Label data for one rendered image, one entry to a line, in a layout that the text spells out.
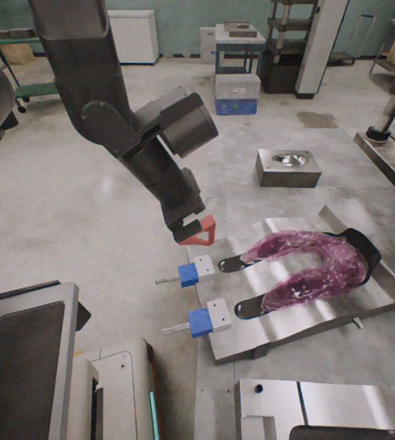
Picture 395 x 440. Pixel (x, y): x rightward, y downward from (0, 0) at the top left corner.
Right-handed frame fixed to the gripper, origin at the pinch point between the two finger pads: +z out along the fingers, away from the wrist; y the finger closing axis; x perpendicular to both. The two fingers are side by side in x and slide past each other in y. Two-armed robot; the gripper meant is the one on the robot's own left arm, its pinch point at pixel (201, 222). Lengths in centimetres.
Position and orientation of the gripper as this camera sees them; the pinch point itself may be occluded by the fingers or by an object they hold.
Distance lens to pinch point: 42.0
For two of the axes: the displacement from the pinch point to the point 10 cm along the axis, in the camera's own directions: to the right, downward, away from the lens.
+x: -8.5, 5.0, 1.6
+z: 4.3, 5.1, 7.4
